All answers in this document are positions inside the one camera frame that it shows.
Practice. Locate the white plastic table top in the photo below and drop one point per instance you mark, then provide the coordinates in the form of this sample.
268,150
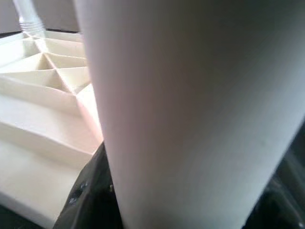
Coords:
35,131

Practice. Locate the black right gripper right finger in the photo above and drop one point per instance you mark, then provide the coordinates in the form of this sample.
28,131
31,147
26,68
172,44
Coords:
274,207

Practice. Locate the white plastic table leg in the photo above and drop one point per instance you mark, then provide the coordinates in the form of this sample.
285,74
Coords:
29,16
190,107

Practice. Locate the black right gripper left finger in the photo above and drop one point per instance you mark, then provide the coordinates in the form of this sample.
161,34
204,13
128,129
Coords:
95,195

